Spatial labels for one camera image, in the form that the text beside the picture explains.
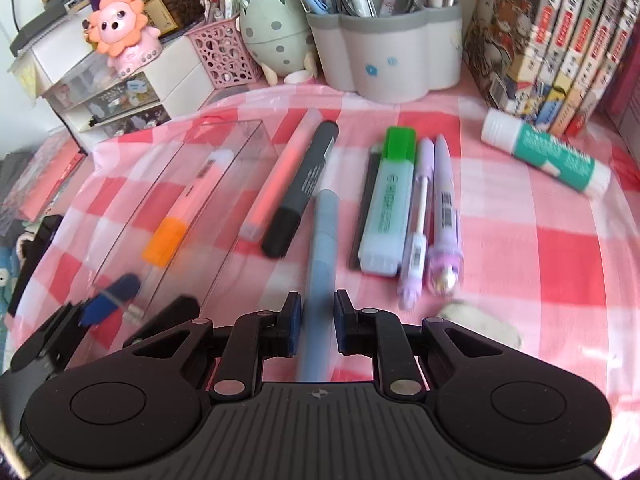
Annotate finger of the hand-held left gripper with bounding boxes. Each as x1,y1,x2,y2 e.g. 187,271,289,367
145,295,202,326
9,274,142,373

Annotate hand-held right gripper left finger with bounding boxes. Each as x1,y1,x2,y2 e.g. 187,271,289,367
122,291,303,402

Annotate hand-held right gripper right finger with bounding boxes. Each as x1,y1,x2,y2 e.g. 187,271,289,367
332,289,513,401

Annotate blue pen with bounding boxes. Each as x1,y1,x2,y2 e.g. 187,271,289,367
297,189,342,383

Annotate orange highlighter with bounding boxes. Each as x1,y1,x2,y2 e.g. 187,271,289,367
141,147,238,267

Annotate slim purple pen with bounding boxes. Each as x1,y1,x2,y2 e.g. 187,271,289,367
397,137,436,311

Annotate green highlighter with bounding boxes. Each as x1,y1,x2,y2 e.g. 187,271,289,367
358,126,418,277

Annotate white eraser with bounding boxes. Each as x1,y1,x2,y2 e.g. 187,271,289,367
437,301,523,351

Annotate black marker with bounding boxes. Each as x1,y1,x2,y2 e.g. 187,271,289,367
261,120,341,260

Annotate coral pink pen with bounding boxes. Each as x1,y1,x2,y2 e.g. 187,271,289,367
238,108,322,242

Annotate purple pen with charm top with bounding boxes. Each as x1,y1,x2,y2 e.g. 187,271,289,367
424,133,465,295

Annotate green and white glue stick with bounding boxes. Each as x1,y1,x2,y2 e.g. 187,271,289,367
481,108,612,195

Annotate black object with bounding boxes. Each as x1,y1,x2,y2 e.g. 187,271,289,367
7,214,65,316

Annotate blue cartoon cloth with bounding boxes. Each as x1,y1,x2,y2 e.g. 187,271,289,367
0,240,21,316

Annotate red checkered tablecloth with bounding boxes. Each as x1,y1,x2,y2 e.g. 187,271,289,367
10,80,640,461

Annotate clear plastic storage box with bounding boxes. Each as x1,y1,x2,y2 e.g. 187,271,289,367
42,54,151,107

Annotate white drawer unit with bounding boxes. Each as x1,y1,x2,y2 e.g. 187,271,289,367
30,35,216,148

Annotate white storage box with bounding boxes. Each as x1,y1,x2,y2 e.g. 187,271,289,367
7,35,108,98

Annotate pink mesh pen holder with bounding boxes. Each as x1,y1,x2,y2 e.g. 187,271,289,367
186,12,263,92

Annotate grey flower-shaped pen holder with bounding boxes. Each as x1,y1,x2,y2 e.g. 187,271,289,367
306,2,463,105

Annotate pink lion toy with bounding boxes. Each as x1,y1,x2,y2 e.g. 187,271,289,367
82,0,163,77

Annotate black box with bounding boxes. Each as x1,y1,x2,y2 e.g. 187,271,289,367
10,0,96,56

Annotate egg-shaped pen holder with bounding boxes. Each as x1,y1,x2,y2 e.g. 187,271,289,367
239,0,318,85

